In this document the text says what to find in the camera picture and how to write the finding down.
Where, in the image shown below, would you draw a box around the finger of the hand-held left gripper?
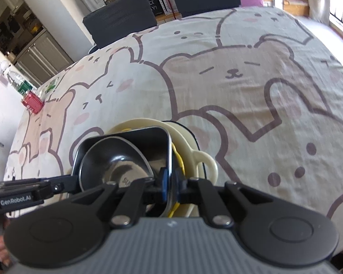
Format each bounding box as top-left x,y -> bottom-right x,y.
46,174 -> 82,193

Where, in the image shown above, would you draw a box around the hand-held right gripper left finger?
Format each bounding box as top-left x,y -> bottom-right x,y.
70,169 -> 170,228

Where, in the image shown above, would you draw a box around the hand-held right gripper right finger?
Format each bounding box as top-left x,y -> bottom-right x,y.
174,168 -> 275,227

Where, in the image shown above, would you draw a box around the floral ceramic bowl yellow rim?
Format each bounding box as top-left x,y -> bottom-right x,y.
121,127 -> 186,217

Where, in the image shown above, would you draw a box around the cream bowl with handles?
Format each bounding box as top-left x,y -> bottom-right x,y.
106,117 -> 219,217

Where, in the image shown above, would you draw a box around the rectangular steel container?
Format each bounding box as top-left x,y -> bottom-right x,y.
71,126 -> 173,219

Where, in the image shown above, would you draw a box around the square steel container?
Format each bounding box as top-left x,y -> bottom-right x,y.
78,136 -> 155,193

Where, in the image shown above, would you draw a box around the black rimmed white plate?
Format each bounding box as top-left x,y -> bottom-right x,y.
160,119 -> 215,186

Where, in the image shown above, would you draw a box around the red drink can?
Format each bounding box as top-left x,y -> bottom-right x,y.
21,91 -> 45,114

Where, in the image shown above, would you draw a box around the green snack packet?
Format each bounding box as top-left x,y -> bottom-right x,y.
44,78 -> 60,93

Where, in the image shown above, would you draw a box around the bear printed tablecloth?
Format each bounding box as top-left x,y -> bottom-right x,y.
3,5 -> 343,263

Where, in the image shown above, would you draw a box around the clear plastic bottle green label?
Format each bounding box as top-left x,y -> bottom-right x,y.
6,73 -> 32,96

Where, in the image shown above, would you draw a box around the grey kitchen cabinet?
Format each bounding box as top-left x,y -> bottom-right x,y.
0,0 -> 75,86

